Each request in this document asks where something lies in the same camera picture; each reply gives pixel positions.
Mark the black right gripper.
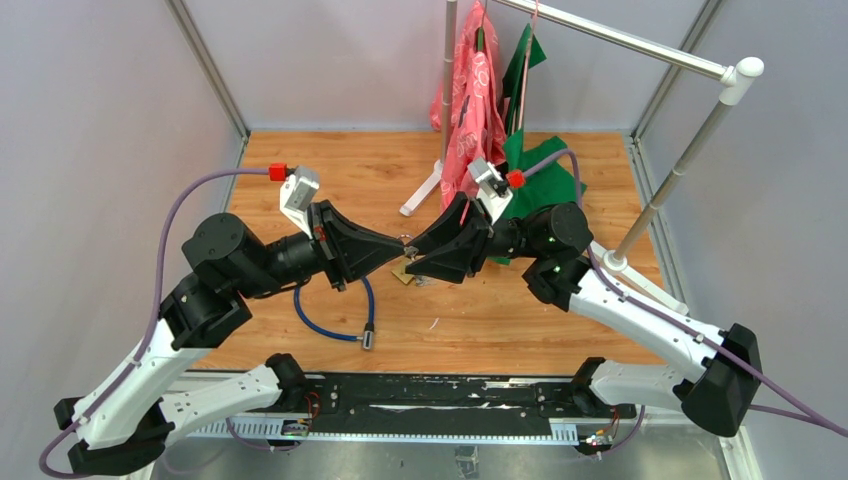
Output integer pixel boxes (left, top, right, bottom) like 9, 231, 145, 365
406, 192, 546, 285

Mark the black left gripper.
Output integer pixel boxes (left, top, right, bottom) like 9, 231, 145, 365
239, 199, 409, 299

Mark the brass padlock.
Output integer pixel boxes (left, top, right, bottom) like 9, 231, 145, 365
391, 254, 415, 285

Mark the blue cable lock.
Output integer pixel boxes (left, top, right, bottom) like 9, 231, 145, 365
294, 276, 378, 352

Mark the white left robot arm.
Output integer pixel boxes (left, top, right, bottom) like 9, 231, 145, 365
54, 201, 404, 479

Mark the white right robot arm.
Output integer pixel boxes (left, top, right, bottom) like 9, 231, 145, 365
406, 194, 762, 437

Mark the pink patterned garment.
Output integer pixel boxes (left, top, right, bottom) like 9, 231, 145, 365
439, 1, 506, 209

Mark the green garment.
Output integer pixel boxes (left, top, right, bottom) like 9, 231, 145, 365
492, 22, 588, 266

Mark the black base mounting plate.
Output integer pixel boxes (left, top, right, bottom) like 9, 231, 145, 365
261, 372, 638, 440

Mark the pink clothes hanger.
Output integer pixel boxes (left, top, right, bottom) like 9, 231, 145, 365
513, 0, 540, 132

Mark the metal clothes rack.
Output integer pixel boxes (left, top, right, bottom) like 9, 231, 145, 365
399, 1, 764, 315

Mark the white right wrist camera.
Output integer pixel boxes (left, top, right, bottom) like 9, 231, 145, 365
467, 157, 513, 224

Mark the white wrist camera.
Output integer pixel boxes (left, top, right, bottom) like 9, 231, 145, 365
279, 166, 320, 238
467, 157, 513, 224

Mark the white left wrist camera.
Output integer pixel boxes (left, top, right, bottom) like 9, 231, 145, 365
279, 166, 320, 238

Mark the aluminium frame rail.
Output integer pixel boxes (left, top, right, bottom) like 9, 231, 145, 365
165, 0, 250, 144

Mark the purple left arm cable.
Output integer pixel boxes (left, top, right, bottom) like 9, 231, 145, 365
38, 162, 289, 480

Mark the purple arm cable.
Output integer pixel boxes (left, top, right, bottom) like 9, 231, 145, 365
506, 148, 848, 440
38, 162, 289, 480

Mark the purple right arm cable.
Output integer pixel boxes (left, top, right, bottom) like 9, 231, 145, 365
506, 148, 848, 440

